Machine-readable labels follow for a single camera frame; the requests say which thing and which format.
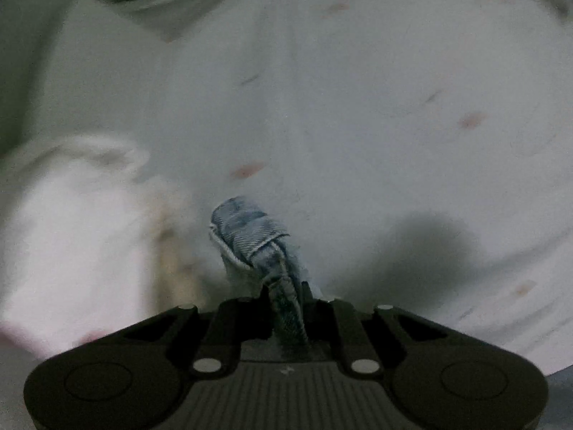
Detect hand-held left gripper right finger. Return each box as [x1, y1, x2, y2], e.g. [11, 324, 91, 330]
[301, 281, 488, 377]

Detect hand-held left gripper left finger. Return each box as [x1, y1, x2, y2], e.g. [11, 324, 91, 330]
[74, 287, 271, 375]

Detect light blue denim jeans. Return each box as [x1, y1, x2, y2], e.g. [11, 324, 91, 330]
[208, 196, 324, 363]

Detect white printed bed sheet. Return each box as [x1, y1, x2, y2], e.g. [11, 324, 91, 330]
[0, 0, 573, 430]

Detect white and pink garment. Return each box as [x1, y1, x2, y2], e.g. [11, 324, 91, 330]
[0, 135, 209, 355]

